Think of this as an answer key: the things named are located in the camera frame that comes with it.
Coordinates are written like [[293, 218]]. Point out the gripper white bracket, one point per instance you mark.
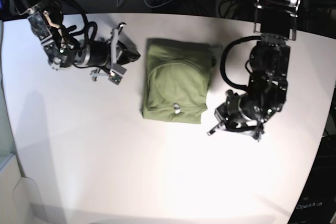
[[237, 115], [106, 56]]

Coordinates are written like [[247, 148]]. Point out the green T-shirt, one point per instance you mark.
[[177, 80]]

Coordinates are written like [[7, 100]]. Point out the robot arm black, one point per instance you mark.
[[268, 62], [68, 47]]

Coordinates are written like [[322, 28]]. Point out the black OpenArm case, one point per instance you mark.
[[317, 200]]

